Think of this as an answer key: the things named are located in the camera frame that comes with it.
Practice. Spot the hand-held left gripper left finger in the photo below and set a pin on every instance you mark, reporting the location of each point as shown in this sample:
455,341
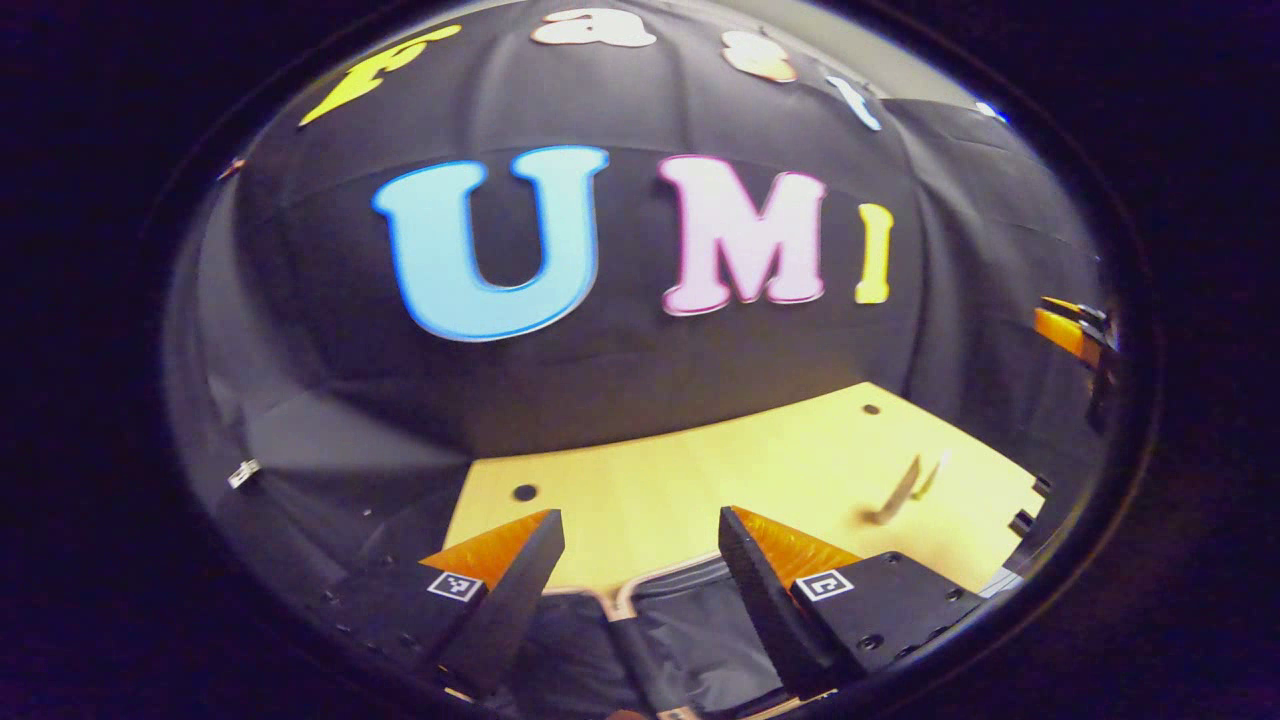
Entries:
520,590

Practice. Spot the black backdrop cloth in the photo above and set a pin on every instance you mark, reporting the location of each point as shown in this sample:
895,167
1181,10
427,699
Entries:
620,370

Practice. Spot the red white cloth clip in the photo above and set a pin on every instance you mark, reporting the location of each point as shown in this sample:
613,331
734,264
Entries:
232,168

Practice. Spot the silver cloth clip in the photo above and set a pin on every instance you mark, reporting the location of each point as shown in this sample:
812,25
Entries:
243,472

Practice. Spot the pale green skin care sachet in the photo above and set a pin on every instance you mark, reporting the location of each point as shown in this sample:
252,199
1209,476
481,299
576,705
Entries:
895,492
930,476

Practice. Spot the small black table knob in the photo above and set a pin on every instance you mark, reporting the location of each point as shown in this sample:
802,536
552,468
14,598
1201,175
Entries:
1020,523
1041,486

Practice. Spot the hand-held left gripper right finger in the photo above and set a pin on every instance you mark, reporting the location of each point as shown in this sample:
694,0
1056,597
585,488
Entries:
760,610

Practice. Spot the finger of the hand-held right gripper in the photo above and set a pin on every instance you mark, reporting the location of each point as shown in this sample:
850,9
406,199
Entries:
1065,335

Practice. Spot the beige pink suitcase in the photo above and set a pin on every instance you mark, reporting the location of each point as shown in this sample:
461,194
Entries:
690,630

